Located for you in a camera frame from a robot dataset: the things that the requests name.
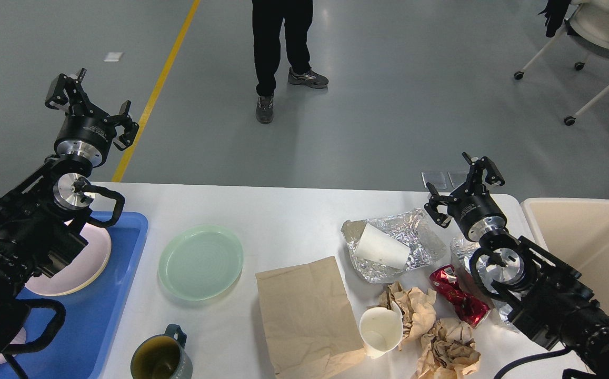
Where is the blue plastic tray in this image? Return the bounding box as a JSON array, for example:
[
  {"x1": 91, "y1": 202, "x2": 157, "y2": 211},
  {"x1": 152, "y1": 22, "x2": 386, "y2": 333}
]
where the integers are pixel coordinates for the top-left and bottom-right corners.
[{"x1": 15, "y1": 213, "x2": 148, "y2": 378}]

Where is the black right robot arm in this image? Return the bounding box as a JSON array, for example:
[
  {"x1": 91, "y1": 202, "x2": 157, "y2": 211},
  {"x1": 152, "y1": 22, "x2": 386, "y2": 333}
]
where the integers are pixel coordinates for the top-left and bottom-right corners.
[{"x1": 424, "y1": 153, "x2": 609, "y2": 378}]

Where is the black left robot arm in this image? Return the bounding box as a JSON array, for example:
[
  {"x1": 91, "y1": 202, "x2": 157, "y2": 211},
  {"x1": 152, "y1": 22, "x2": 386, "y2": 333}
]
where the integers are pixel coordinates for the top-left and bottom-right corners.
[{"x1": 0, "y1": 68, "x2": 139, "y2": 378}]

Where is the red snack wrapper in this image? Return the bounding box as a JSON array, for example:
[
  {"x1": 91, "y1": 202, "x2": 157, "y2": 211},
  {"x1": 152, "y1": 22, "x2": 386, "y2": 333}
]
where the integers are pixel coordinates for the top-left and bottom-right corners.
[{"x1": 428, "y1": 265, "x2": 490, "y2": 328}]

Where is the white paper cup lying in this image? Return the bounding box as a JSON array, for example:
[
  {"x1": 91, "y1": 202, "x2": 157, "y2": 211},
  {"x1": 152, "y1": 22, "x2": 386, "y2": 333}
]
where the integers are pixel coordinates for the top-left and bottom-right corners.
[{"x1": 354, "y1": 223, "x2": 411, "y2": 270}]

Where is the beige plastic bin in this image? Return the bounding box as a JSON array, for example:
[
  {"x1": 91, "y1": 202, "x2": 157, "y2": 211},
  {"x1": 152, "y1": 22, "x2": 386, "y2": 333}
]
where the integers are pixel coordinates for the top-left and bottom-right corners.
[{"x1": 521, "y1": 197, "x2": 609, "y2": 315}]

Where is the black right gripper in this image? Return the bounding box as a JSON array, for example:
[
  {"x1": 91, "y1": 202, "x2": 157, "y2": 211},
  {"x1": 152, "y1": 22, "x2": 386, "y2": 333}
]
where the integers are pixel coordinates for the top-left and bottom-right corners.
[{"x1": 423, "y1": 152, "x2": 508, "y2": 242}]

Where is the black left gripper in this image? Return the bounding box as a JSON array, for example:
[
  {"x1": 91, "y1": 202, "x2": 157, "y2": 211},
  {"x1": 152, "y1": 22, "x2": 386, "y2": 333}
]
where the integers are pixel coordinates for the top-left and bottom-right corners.
[{"x1": 45, "y1": 68, "x2": 139, "y2": 167}]

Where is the crumpled foil right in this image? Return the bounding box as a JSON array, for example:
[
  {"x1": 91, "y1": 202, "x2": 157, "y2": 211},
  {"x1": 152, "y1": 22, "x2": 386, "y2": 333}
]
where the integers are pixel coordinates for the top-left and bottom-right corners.
[{"x1": 450, "y1": 234, "x2": 520, "y2": 334}]

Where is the pink plate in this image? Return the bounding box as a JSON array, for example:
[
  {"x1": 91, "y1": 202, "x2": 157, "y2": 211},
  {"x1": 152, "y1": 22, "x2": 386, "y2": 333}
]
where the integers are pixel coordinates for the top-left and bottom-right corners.
[{"x1": 25, "y1": 224, "x2": 112, "y2": 296}]

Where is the dark teal mug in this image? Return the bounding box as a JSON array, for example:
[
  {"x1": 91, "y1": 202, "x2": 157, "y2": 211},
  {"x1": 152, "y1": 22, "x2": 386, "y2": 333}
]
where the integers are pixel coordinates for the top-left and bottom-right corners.
[{"x1": 129, "y1": 324, "x2": 193, "y2": 378}]

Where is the black garment on chair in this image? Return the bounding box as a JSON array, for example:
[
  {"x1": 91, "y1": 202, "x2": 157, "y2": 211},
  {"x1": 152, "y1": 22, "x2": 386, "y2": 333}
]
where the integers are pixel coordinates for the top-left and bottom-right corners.
[{"x1": 538, "y1": 0, "x2": 571, "y2": 38}]

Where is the crumpled brown paper upper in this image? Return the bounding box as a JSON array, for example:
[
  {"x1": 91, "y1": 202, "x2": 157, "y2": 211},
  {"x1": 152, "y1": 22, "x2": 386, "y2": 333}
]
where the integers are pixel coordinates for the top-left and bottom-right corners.
[{"x1": 378, "y1": 281, "x2": 437, "y2": 350}]

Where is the brown paper bag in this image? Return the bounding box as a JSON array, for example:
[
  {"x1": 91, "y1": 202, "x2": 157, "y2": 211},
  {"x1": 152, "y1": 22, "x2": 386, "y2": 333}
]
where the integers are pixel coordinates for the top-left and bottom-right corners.
[{"x1": 255, "y1": 256, "x2": 365, "y2": 378}]

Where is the crumpled brown paper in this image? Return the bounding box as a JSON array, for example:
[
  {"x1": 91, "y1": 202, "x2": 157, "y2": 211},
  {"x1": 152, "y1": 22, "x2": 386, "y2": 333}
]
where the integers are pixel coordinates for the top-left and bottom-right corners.
[
  {"x1": 378, "y1": 281, "x2": 437, "y2": 350},
  {"x1": 412, "y1": 317, "x2": 482, "y2": 378}
]

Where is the white rolling chair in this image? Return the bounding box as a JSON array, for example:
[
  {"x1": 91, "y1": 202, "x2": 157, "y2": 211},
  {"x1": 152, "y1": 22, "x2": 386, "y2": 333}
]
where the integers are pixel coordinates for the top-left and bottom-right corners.
[{"x1": 513, "y1": 1, "x2": 609, "y2": 126}]

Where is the crumpled brown paper lower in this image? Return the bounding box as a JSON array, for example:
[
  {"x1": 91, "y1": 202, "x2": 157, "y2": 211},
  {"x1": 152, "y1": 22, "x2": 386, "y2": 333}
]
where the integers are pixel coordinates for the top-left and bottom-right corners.
[{"x1": 412, "y1": 317, "x2": 482, "y2": 378}]

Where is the crumpled aluminium foil sheet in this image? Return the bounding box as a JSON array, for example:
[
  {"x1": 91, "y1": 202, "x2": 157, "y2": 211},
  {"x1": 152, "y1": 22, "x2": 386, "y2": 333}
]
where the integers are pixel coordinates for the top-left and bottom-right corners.
[{"x1": 341, "y1": 208, "x2": 449, "y2": 284}]

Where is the white paper cup upright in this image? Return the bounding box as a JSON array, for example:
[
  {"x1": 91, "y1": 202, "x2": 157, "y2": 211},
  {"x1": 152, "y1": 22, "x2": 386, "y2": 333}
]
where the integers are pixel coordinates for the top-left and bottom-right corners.
[{"x1": 359, "y1": 305, "x2": 403, "y2": 359}]

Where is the light green plate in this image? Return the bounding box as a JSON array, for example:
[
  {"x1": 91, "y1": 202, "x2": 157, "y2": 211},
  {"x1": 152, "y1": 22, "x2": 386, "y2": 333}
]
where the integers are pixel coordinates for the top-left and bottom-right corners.
[{"x1": 157, "y1": 225, "x2": 244, "y2": 302}]

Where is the person in black trousers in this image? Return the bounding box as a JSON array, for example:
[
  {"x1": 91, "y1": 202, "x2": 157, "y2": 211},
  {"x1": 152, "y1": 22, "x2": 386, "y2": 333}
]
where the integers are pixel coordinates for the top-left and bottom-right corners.
[{"x1": 252, "y1": 1, "x2": 329, "y2": 124}]

